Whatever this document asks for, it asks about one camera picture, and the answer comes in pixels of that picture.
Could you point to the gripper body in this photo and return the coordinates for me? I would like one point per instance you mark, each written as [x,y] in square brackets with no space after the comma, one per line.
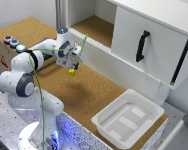
[69,57]

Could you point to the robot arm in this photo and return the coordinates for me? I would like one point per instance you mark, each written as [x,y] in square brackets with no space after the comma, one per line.
[25,85]

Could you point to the white cabinet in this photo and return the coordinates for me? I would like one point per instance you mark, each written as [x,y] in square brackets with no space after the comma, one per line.
[104,66]

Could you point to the yellow block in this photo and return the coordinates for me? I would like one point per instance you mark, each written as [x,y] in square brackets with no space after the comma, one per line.
[71,72]

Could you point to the green button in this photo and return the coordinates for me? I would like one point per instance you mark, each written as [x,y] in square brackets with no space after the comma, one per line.
[20,48]

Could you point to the white sliding door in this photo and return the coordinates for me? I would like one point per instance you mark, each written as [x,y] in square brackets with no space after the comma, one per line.
[127,36]

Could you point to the red button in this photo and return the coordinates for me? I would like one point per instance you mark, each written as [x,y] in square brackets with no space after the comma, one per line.
[7,38]

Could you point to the white plastic box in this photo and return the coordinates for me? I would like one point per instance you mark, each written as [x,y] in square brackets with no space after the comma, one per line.
[127,121]

